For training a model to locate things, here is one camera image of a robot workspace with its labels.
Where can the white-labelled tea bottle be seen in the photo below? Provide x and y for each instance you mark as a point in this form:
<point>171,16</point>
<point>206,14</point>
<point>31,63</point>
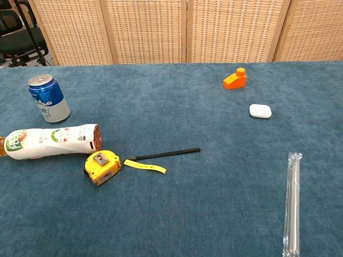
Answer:
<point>45,142</point>

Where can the yellow paper label strip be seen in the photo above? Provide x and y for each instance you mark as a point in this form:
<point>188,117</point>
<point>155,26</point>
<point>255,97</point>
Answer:
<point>144,166</point>

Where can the blue and white drink can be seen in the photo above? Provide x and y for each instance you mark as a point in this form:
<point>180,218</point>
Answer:
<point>51,101</point>

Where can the black tripod stand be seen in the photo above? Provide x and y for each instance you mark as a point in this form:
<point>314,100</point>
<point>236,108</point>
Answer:
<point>30,32</point>

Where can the yellow tape measure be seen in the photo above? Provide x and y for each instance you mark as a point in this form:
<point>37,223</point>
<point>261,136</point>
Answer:
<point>103,168</point>

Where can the white plastic tile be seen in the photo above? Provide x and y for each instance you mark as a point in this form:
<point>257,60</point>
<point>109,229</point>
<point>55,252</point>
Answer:
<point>260,111</point>

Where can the black office chair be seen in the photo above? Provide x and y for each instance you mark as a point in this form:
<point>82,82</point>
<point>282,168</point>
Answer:
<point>16,44</point>

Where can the clear plastic tube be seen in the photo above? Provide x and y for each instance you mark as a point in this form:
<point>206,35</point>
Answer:
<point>292,203</point>

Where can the woven wooden folding screen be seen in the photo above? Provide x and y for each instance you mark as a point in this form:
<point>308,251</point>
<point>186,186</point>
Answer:
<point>144,32</point>

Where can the orange sloped toy brick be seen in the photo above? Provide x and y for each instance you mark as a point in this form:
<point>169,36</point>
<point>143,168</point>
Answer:
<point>235,81</point>

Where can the thin black flat stick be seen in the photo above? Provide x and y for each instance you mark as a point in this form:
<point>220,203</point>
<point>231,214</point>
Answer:
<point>166,154</point>

